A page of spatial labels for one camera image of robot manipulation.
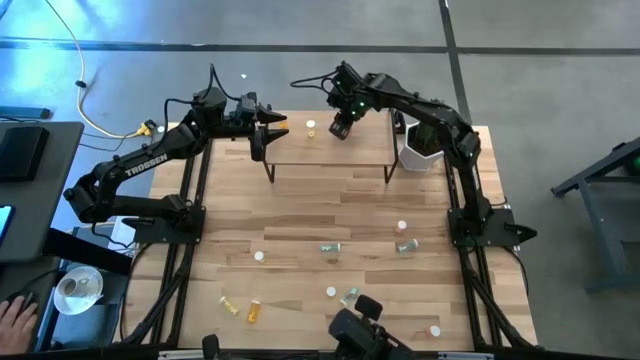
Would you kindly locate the small green object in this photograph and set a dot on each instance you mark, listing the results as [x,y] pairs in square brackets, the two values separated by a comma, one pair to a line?
[636,166]

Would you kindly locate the black frame clamp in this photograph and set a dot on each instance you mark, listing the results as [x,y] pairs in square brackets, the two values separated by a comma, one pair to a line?
[400,122]

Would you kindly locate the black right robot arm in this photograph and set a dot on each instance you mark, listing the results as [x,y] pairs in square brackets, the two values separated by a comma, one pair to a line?
[430,110]

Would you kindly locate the white box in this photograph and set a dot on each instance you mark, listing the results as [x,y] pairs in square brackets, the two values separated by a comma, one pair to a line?
[120,235]

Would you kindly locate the black aluminium table frame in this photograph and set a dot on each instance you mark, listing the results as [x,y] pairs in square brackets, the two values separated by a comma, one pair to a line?
[280,356]

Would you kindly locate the black desk beam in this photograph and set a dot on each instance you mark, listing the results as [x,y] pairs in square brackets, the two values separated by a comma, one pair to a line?
[85,250]

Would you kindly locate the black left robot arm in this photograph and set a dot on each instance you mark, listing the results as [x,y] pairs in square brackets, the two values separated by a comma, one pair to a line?
[145,165]

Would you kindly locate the silver metal bracket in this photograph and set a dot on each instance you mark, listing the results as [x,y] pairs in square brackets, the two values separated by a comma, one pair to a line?
[465,356]
[180,355]

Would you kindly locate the clear glass bowl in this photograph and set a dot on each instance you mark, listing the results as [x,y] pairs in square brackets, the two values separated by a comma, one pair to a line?
[85,300]

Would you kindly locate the black computer mouse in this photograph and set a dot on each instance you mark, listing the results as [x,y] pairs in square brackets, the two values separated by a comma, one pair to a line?
[27,296]

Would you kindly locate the phone with blue screen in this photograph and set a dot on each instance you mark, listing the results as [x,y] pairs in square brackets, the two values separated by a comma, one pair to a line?
[4,222]

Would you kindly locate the white cup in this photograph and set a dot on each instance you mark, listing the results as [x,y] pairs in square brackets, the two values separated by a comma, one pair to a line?
[67,286]

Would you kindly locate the black rectangular device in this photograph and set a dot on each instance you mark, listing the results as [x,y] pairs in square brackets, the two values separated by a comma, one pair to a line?
[22,152]

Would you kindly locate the teal medicine bottle white cap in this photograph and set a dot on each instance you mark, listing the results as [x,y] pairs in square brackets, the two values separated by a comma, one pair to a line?
[329,247]
[348,296]
[407,245]

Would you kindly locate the person's hand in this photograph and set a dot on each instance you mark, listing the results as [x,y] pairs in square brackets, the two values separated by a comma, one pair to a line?
[17,325]

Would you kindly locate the grey metal cart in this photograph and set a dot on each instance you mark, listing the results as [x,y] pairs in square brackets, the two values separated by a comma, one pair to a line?
[590,235]

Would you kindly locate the grey desk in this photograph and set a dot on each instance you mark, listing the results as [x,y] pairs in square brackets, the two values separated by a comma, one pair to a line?
[45,210]

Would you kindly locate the grey bin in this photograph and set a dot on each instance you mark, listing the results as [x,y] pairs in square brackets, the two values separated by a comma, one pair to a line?
[100,325]

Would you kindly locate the vials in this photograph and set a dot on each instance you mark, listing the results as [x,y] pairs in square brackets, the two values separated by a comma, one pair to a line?
[311,123]

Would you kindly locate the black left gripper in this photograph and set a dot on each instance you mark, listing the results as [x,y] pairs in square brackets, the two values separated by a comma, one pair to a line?
[245,115]

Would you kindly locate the orange medicine bottle white cap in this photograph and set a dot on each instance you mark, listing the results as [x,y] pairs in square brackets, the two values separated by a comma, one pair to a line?
[330,291]
[284,125]
[253,312]

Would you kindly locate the black flat bar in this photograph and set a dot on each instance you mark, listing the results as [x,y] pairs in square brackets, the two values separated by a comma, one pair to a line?
[25,112]

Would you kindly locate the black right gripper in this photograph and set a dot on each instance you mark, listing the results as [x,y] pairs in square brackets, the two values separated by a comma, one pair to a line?
[347,92]

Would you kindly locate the black handheld video camera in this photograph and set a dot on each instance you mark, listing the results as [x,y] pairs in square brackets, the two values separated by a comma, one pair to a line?
[355,332]

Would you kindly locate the wooden shelf black metal legs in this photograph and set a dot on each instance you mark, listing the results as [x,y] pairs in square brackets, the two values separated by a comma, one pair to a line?
[325,150]

